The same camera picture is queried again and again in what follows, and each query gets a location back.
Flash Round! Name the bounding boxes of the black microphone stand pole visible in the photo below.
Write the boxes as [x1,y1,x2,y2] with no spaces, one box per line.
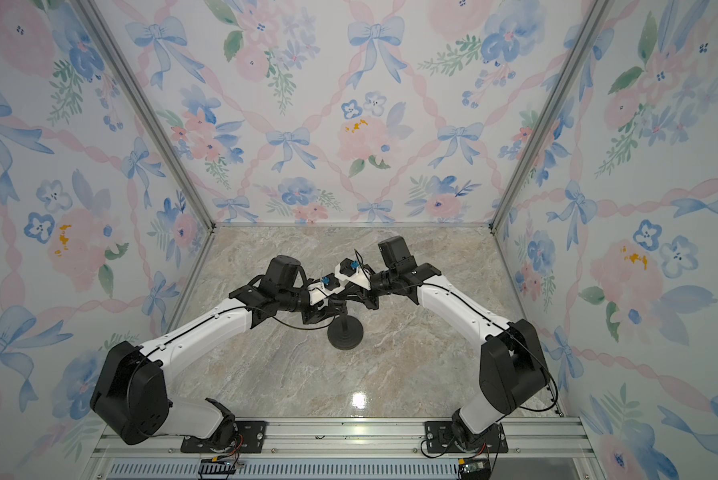
[341,307,351,332]

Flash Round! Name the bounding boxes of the black round microphone stand base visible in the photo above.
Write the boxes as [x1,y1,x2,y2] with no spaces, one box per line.
[327,316,364,351]

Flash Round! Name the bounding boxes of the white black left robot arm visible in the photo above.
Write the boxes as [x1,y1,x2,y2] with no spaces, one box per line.
[90,255,370,451]

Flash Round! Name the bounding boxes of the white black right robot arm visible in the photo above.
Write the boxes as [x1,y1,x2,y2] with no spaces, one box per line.
[335,236,558,450]

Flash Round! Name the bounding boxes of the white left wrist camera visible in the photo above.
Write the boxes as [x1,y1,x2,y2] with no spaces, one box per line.
[307,273,344,306]

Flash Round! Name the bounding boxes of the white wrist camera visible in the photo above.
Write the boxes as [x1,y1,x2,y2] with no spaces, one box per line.
[334,258,371,291]
[307,273,344,306]

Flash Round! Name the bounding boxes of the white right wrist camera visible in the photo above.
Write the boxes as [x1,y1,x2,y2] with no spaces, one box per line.
[334,258,371,291]

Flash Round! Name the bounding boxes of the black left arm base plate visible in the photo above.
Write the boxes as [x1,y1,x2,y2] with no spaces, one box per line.
[180,397,268,455]

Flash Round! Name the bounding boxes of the aluminium mounting rail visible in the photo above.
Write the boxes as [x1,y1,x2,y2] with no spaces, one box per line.
[81,418,605,479]

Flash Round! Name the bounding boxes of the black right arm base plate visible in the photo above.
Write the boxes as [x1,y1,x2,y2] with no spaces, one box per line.
[421,401,508,458]

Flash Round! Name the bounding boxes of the aluminium right corner post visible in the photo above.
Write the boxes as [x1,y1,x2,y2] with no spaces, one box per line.
[490,0,611,235]

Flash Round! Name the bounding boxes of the aluminium corner post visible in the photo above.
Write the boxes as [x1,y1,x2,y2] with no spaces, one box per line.
[490,0,611,235]
[70,0,217,230]

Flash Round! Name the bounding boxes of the aluminium left corner post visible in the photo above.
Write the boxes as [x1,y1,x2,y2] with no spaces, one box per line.
[70,0,217,230]

